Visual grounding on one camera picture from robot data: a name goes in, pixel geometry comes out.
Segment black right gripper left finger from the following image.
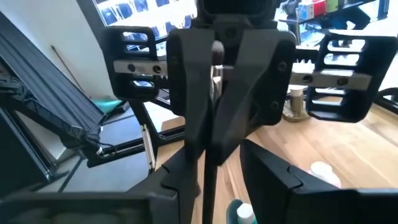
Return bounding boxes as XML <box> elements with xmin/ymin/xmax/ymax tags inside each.
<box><xmin>127</xmin><ymin>148</ymin><xmax>200</xmax><ymax>224</ymax></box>

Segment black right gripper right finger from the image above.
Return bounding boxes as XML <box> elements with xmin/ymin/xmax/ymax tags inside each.
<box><xmin>239</xmin><ymin>139</ymin><xmax>358</xmax><ymax>224</ymax></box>

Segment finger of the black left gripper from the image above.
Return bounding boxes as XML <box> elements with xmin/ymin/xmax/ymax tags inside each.
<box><xmin>213</xmin><ymin>30</ymin><xmax>296</xmax><ymax>166</ymax></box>
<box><xmin>166</xmin><ymin>29</ymin><xmax>215</xmax><ymax>162</ymax></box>

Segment black paintbrush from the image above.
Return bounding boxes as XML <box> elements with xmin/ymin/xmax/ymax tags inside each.
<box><xmin>201</xmin><ymin>40</ymin><xmax>225</xmax><ymax>224</ymax></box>

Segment teal plastic bin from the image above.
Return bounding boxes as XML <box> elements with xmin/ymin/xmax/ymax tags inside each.
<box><xmin>226</xmin><ymin>198</ymin><xmax>259</xmax><ymax>224</ymax></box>

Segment pink paint bottle white cap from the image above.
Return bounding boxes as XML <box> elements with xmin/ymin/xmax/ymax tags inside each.
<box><xmin>309</xmin><ymin>161</ymin><xmax>343</xmax><ymax>189</ymax></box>

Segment green flat object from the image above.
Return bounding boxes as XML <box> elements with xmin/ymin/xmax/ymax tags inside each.
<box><xmin>93</xmin><ymin>98</ymin><xmax>124</xmax><ymax>114</ymax></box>

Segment white cardboard box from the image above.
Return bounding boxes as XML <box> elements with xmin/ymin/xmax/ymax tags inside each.
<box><xmin>144</xmin><ymin>101</ymin><xmax>185</xmax><ymax>133</ymax></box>

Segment white board blue prints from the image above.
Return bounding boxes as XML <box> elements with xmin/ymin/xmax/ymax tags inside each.
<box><xmin>93</xmin><ymin>0</ymin><xmax>200</xmax><ymax>52</ymax></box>

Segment thin brown stick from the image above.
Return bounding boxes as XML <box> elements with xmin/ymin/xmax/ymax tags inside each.
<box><xmin>50</xmin><ymin>45</ymin><xmax>91</xmax><ymax>98</ymax></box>

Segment black desk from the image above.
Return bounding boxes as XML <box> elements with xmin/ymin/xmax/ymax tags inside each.
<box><xmin>40</xmin><ymin>114</ymin><xmax>156</xmax><ymax>194</ymax></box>

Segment white and blue box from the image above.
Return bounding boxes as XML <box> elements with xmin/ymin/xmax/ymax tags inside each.
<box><xmin>297</xmin><ymin>1</ymin><xmax>315</xmax><ymax>20</ymax></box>

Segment grey monitor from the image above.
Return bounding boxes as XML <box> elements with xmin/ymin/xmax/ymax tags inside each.
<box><xmin>0</xmin><ymin>12</ymin><xmax>105</xmax><ymax>131</ymax></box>

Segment red box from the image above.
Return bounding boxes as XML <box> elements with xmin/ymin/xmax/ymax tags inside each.
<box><xmin>312</xmin><ymin>0</ymin><xmax>326</xmax><ymax>16</ymax></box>

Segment green box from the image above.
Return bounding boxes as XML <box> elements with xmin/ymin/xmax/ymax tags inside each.
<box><xmin>325</xmin><ymin>0</ymin><xmax>339</xmax><ymax>13</ymax></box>

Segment black metal bar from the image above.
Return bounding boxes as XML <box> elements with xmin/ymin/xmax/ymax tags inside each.
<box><xmin>0</xmin><ymin>70</ymin><xmax>105</xmax><ymax>156</ymax></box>

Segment silver bracket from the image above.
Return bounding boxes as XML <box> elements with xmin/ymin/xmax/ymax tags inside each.
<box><xmin>141</xmin><ymin>124</ymin><xmax>156</xmax><ymax>170</ymax></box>

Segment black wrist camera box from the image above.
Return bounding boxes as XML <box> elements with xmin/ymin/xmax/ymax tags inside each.
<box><xmin>197</xmin><ymin>0</ymin><xmax>277</xmax><ymax>19</ymax></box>

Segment black frame handle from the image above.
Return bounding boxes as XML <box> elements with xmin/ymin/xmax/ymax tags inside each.
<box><xmin>374</xmin><ymin>88</ymin><xmax>398</xmax><ymax>115</ymax></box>

